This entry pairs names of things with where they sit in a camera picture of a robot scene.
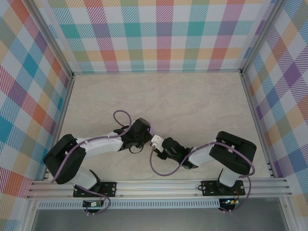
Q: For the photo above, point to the aluminium frame rail short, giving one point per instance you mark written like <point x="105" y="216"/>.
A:
<point x="258" y="125"/>
<point x="59" y="127"/>

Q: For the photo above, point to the grey metal plate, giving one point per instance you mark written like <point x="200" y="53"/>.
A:
<point x="156" y="221"/>

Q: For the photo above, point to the aluminium frame rail long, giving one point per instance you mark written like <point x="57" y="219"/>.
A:
<point x="156" y="71"/>

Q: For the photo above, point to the aluminium frame post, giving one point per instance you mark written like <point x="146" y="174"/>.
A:
<point x="258" y="36"/>
<point x="57" y="39"/>

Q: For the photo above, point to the black base plate right arm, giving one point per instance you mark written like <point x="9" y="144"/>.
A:
<point x="209" y="188"/>

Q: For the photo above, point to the aluminium mounting rail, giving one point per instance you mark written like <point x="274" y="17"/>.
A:
<point x="156" y="188"/>

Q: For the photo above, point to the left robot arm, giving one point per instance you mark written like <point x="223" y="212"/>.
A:
<point x="62" y="161"/>

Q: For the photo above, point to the small circuit board black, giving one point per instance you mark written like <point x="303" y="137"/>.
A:
<point x="90" y="204"/>

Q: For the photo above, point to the small circuit board green light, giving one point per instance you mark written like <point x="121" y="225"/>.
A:
<point x="229" y="201"/>

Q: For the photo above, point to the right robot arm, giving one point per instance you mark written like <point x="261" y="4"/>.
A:
<point x="231" y="154"/>

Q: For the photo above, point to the black base plate left arm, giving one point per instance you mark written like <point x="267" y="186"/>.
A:
<point x="108" y="187"/>

